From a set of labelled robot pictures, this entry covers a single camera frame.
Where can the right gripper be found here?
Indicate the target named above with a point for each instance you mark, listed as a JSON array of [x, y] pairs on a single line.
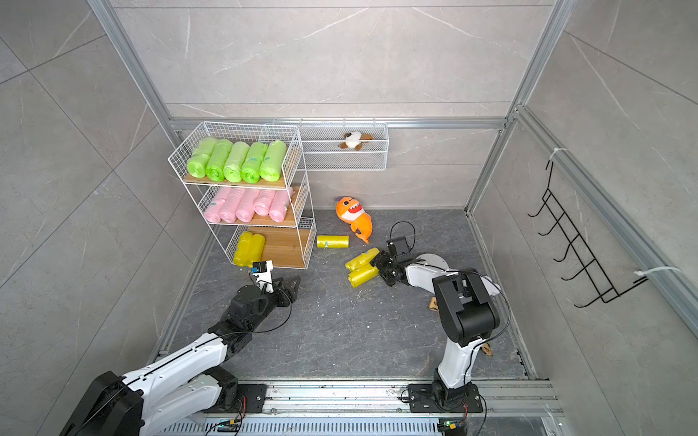
[[379, 261]]

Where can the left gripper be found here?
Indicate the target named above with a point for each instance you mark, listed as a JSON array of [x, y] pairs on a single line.
[[289, 294]]

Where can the yellow roll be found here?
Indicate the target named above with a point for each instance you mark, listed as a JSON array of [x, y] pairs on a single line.
[[241, 255], [256, 249], [332, 241], [362, 259], [362, 275]]

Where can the pink roll small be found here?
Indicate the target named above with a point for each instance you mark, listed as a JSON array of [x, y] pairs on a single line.
[[213, 211]]

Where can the green roll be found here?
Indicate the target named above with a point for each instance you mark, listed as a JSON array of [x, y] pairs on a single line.
[[214, 169], [250, 169], [271, 167], [235, 160], [196, 164]]

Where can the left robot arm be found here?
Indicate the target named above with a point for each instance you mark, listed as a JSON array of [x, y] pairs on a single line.
[[191, 380]]

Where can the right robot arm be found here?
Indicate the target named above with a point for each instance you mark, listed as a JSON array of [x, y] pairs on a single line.
[[467, 314]]

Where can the orange shark plush toy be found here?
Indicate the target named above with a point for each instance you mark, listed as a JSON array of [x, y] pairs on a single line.
[[349, 210]]

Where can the brown white plush toy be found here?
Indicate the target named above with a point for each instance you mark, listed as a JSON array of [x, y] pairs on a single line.
[[355, 141]]

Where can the white round handled brush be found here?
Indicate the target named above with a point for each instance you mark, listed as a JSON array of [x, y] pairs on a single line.
[[417, 271]]

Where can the white wire three-tier shelf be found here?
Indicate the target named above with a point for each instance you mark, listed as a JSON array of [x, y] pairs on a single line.
[[250, 185]]

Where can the white wire wall basket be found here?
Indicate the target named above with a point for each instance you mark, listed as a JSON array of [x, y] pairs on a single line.
[[335, 146]]

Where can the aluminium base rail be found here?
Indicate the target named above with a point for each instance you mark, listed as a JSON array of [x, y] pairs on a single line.
[[363, 407]]

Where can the black wall hook rack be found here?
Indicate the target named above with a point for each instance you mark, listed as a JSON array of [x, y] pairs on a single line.
[[588, 264]]

